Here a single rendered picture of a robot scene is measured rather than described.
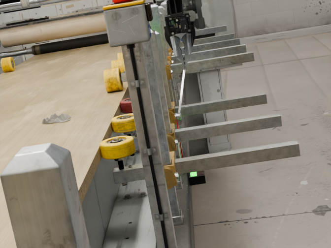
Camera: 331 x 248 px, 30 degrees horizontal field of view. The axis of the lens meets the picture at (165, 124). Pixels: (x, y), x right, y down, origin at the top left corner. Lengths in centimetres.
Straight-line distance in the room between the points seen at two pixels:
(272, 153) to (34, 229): 111
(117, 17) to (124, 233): 75
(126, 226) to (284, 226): 151
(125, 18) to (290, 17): 951
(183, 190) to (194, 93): 271
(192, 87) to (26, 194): 399
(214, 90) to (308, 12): 647
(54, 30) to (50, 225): 389
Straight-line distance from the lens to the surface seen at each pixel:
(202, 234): 313
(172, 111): 186
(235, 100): 192
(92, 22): 419
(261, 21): 1050
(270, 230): 308
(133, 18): 106
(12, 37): 431
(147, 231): 165
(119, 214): 180
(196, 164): 144
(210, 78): 420
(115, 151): 141
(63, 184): 36
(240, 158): 144
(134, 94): 109
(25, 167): 36
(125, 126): 165
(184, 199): 159
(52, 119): 182
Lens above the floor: 125
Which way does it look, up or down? 13 degrees down
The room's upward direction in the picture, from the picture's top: 10 degrees counter-clockwise
